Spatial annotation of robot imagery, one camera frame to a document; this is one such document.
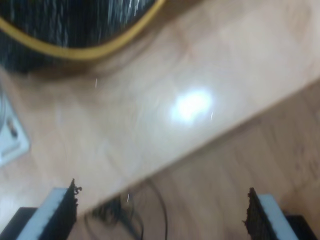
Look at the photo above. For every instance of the silver metal plate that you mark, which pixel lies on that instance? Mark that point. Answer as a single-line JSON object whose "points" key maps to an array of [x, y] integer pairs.
{"points": [[12, 140]]}

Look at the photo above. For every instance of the black textured mat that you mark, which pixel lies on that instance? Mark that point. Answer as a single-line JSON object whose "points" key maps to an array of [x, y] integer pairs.
{"points": [[75, 22]]}

